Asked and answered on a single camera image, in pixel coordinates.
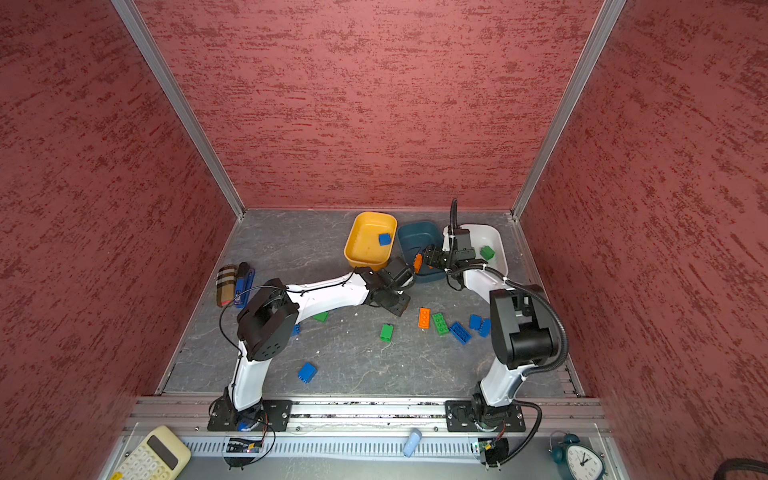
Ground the orange small lego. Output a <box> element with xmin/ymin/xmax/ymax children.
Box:
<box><xmin>413</xmin><ymin>254</ymin><xmax>423</xmax><ymax>274</ymax></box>

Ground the green long lego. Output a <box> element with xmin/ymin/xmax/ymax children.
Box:
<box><xmin>432</xmin><ymin>313</ymin><xmax>450</xmax><ymax>336</ymax></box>

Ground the blue long lego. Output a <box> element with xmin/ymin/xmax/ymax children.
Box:
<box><xmin>449</xmin><ymin>322</ymin><xmax>472</xmax><ymax>345</ymax></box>

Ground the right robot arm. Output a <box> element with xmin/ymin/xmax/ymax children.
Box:
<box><xmin>422</xmin><ymin>224</ymin><xmax>560</xmax><ymax>429</ymax></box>

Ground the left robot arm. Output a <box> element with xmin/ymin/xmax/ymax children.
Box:
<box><xmin>227</xmin><ymin>257</ymin><xmax>415</xmax><ymax>412</ymax></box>

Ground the green lego by right arm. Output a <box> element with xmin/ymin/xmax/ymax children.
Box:
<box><xmin>480</xmin><ymin>246</ymin><xmax>495</xmax><ymax>261</ymax></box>

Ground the teal plastic bin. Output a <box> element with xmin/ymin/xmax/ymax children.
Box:
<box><xmin>396</xmin><ymin>221</ymin><xmax>444</xmax><ymax>283</ymax></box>

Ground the green small lego centre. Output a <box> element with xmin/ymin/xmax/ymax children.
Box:
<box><xmin>380</xmin><ymin>324</ymin><xmax>394</xmax><ymax>343</ymax></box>

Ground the orange lego centre right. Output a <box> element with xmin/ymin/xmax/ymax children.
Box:
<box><xmin>418</xmin><ymin>308</ymin><xmax>431</xmax><ymax>330</ymax></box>

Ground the white plastic bin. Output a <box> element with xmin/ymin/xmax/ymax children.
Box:
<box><xmin>450</xmin><ymin>224</ymin><xmax>509</xmax><ymax>274</ymax></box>

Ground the yellow plastic bin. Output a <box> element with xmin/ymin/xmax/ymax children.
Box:
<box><xmin>344</xmin><ymin>212</ymin><xmax>397</xmax><ymax>270</ymax></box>

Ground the blue lego near front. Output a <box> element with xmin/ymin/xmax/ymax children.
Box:
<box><xmin>297</xmin><ymin>362</ymin><xmax>318</xmax><ymax>384</ymax></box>

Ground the light blue small cylinder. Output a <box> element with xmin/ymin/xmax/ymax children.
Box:
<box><xmin>402</xmin><ymin>429</ymin><xmax>422</xmax><ymax>458</ymax></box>

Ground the plaid checkered pouch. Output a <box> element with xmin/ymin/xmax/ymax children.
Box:
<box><xmin>216</xmin><ymin>265</ymin><xmax>238</xmax><ymax>308</ymax></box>

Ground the teal alarm clock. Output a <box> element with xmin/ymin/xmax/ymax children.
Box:
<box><xmin>550</xmin><ymin>432</ymin><xmax>606</xmax><ymax>480</ymax></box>

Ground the cream calculator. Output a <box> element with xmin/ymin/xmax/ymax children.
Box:
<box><xmin>109</xmin><ymin>426</ymin><xmax>191</xmax><ymax>480</ymax></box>

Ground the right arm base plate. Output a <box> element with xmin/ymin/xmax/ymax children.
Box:
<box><xmin>444</xmin><ymin>400</ymin><xmax>526</xmax><ymax>433</ymax></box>

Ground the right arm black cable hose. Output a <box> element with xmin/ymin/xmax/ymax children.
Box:
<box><xmin>448</xmin><ymin>199</ymin><xmax>569</xmax><ymax>466</ymax></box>

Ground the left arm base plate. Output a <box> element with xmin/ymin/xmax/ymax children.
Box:
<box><xmin>207</xmin><ymin>397</ymin><xmax>293</xmax><ymax>433</ymax></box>

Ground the white slotted cable duct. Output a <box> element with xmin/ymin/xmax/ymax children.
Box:
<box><xmin>181</xmin><ymin>436</ymin><xmax>480</xmax><ymax>463</ymax></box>

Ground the aluminium front rail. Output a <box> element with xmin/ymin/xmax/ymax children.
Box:
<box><xmin>121</xmin><ymin>394</ymin><xmax>612</xmax><ymax>437</ymax></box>

